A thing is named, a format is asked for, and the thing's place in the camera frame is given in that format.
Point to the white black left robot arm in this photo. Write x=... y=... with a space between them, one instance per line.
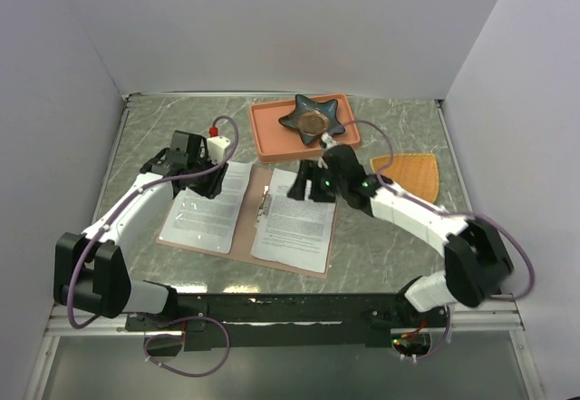
x=90 y=272

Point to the dark blue star dish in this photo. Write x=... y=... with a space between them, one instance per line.
x=311 y=119

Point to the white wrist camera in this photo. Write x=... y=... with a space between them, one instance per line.
x=218 y=145
x=326 y=143

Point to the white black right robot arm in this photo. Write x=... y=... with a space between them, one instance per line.
x=476 y=260

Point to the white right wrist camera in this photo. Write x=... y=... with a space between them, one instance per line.
x=326 y=143

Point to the aluminium frame rail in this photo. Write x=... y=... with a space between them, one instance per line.
x=491 y=316

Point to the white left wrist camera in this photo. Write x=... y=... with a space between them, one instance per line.
x=218 y=145

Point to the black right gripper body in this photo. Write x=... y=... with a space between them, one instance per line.
x=334 y=184

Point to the orange woven rattan basket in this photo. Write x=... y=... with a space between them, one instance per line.
x=417 y=173

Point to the metal folder clip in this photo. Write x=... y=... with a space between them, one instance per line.
x=263 y=206

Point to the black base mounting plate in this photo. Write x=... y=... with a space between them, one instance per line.
x=200 y=317

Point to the orange rectangular tray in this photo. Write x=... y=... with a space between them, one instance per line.
x=275 y=143

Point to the printed white paper sheet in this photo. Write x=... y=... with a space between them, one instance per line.
x=207 y=225

